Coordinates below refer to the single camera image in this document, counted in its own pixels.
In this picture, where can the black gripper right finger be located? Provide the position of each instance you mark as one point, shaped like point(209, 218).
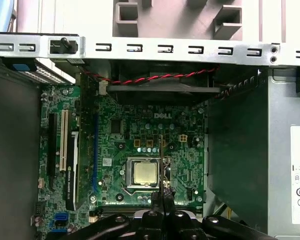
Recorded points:
point(180, 227)

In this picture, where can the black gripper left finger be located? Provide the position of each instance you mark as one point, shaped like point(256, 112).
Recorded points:
point(145, 227)

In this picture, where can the black RAM slot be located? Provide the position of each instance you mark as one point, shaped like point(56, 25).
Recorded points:
point(120, 207)

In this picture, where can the silver CPU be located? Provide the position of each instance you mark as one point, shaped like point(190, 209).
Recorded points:
point(145, 173)

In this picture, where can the metal socket cover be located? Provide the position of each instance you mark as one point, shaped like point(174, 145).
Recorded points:
point(130, 175)

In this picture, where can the green motherboard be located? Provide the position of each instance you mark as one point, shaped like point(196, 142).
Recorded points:
point(180, 155)

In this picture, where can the blue SATA ports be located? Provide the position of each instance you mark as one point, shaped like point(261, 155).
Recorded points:
point(62, 222)

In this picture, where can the black graphics card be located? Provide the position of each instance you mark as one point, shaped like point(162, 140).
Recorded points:
point(72, 175)

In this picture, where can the blue expansion slot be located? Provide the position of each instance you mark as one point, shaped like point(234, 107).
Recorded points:
point(95, 150)

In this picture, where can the grey power supply unit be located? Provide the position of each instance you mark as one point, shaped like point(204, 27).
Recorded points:
point(240, 150)

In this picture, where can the white expansion slot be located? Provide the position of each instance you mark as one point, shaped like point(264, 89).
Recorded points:
point(64, 140)

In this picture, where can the black expansion slot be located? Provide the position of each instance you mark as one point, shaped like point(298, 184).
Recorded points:
point(53, 150)

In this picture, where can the black case fan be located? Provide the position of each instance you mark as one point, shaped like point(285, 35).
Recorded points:
point(165, 90)

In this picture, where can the white fan connector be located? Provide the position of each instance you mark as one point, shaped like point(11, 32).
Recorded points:
point(102, 88)

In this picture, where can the black PC case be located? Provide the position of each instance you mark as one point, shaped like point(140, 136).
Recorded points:
point(115, 53)

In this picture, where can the blue card latch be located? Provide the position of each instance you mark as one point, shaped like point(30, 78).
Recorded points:
point(22, 67)

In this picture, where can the grey parts rack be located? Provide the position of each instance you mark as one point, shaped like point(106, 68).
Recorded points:
point(177, 20)

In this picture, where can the black intrusion switch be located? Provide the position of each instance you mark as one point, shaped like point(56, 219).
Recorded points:
point(65, 46)

